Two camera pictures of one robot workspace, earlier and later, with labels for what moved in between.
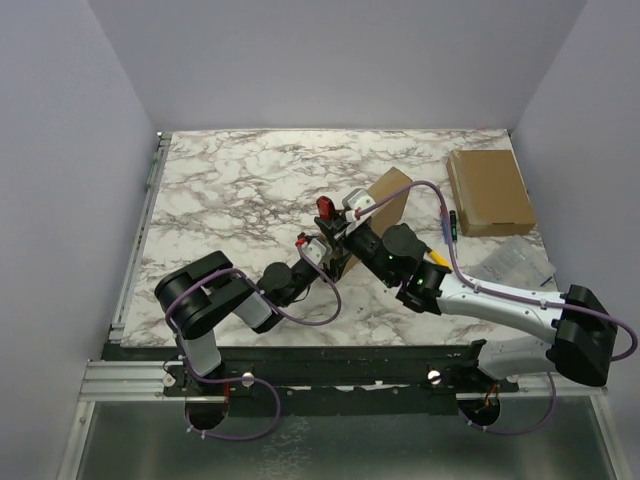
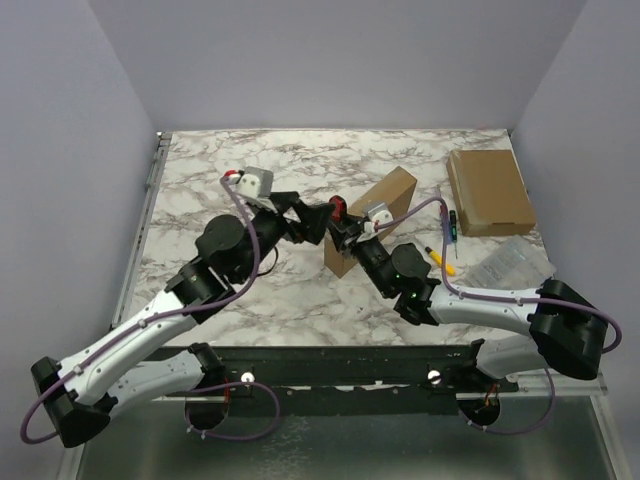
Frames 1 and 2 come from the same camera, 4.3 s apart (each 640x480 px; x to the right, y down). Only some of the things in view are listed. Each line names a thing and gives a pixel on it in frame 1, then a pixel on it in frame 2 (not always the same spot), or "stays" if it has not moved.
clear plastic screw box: (517, 262) stays
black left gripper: (335, 267) -> (314, 220)
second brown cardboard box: (492, 196) stays
